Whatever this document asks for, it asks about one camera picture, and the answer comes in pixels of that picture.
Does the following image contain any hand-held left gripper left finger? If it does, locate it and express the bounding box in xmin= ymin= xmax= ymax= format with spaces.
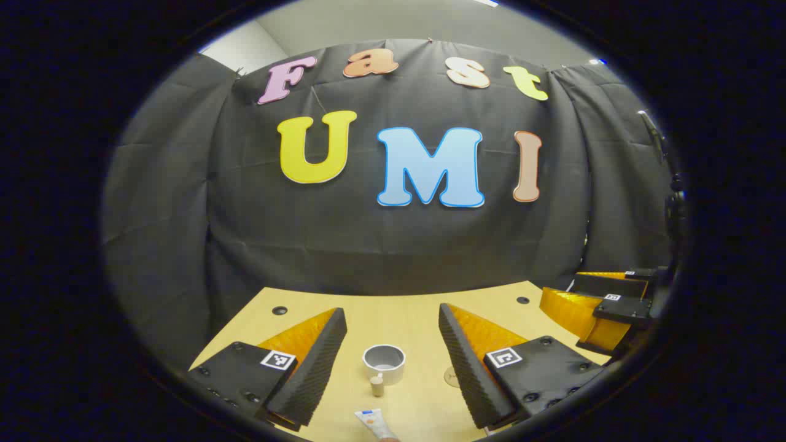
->
xmin=187 ymin=307 xmax=348 ymax=432

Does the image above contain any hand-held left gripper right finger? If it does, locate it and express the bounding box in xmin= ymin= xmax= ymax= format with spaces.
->
xmin=438 ymin=303 xmax=609 ymax=430

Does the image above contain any white cup with wooden handle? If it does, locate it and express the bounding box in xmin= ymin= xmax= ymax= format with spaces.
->
xmin=362 ymin=344 xmax=407 ymax=398

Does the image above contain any white toothpaste tube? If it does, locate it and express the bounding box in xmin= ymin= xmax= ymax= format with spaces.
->
xmin=354 ymin=409 xmax=400 ymax=442

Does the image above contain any light wooden desktop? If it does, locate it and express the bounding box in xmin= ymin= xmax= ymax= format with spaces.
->
xmin=189 ymin=280 xmax=615 ymax=442

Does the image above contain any black backdrop cloth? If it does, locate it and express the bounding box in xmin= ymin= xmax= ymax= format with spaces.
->
xmin=101 ymin=38 xmax=682 ymax=369

